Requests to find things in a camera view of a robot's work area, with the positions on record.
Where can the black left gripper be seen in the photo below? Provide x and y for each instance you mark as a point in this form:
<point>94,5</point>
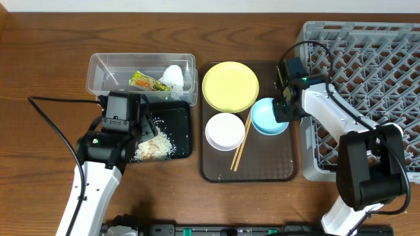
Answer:
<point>144,122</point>

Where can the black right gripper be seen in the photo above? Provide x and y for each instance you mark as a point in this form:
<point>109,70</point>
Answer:
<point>282,111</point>

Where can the rice food scraps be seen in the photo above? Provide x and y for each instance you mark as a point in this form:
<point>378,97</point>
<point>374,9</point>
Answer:
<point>158,148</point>

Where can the light blue bowl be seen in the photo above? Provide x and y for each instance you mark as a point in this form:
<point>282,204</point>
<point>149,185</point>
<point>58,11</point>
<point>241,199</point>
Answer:
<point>263,119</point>

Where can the green snack wrapper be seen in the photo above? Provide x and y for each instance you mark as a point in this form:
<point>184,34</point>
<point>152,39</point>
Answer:
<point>146,82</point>

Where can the white tissue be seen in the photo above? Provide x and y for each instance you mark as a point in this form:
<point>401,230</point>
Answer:
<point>173,78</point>

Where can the yellow round plate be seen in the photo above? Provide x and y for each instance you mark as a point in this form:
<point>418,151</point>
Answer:
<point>230,87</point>

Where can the pink bowl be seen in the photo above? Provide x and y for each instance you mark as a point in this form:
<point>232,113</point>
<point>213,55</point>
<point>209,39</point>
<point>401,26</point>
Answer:
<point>225,131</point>

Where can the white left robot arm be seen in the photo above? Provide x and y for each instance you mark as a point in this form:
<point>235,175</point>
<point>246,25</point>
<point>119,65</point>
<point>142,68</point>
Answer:
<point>102,154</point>

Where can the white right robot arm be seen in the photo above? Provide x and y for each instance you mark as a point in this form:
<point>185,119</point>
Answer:
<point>370,168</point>

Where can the clear plastic waste bin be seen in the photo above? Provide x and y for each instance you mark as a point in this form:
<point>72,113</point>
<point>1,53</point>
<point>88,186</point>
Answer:
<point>114,71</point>

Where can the grey dishwasher rack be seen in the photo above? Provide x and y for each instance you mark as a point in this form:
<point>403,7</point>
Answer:
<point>376,69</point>

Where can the black plastic tray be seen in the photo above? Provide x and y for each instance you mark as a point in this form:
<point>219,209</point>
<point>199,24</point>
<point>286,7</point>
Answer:
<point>176,116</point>

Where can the left wooden chopstick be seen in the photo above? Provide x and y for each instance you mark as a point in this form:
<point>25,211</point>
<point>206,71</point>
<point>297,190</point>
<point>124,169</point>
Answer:
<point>239,147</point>

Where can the wooden chopstick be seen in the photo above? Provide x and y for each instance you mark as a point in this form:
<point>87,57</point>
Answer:
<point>239,147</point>
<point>241,150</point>

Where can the brown serving tray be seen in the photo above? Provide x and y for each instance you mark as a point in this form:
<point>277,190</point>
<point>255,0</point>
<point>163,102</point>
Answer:
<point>263,159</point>

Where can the right wooden chopstick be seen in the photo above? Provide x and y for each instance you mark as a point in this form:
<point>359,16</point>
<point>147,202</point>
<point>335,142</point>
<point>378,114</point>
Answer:
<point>241,150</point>

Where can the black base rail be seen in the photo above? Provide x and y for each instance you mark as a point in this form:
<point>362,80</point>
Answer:
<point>131,225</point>

